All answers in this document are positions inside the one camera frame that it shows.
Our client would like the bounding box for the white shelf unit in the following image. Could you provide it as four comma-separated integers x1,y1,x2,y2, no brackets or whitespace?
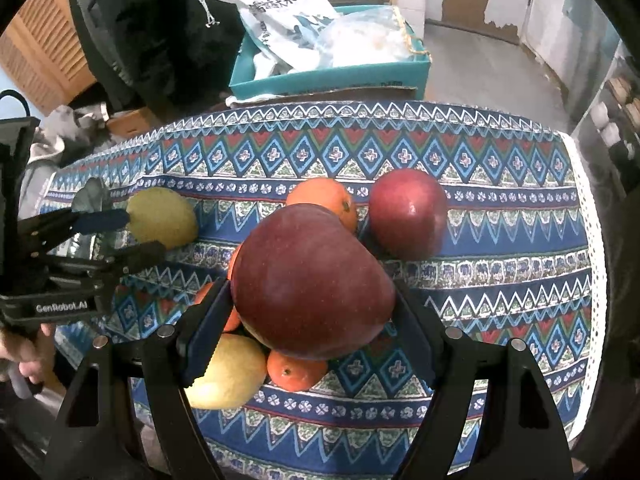
570,42,640,201

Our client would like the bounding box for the person's left hand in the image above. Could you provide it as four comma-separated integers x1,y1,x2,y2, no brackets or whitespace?
0,322,57,401

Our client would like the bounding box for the teal cardboard box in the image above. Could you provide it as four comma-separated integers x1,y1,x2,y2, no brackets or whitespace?
228,5,432,106

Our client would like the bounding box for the white door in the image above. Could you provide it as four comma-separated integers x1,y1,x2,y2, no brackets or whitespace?
517,0,571,68

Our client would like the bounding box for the wooden louvered door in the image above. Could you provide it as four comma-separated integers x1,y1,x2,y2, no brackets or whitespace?
0,0,96,116

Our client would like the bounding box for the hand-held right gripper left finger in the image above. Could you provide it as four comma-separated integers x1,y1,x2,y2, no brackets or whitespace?
52,277,233,480

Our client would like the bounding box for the white printed rice bag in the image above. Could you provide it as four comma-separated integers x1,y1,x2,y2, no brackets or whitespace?
178,0,341,73

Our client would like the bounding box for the clear plastic bag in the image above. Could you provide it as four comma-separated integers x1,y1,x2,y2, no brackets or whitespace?
312,5,418,68

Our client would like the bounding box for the shiny grey wrapper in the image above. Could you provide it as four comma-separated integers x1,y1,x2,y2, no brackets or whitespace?
71,177,113,213

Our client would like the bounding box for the large dark red apple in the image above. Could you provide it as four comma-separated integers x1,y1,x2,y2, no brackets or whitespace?
231,203,397,361

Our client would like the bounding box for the yellow pear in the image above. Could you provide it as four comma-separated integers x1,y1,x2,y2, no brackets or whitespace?
125,187,199,251
184,332,268,410

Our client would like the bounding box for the grey cloth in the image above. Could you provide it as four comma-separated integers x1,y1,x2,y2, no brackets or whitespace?
20,105,108,211

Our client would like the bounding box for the brown cardboard box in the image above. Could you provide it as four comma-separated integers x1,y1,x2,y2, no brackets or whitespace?
107,107,162,141

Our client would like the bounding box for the large orange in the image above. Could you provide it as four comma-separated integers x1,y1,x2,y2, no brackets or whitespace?
285,177,359,235

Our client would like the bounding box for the patterned blue tablecloth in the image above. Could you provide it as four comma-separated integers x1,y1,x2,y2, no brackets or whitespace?
37,101,608,480

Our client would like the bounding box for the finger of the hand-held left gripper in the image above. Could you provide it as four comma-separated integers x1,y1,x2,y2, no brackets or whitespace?
17,208,132,256
47,240,167,286

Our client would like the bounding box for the black jacket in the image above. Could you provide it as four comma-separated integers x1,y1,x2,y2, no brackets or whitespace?
65,0,246,121

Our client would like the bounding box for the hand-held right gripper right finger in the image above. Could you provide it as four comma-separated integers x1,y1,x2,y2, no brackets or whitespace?
392,280,576,480

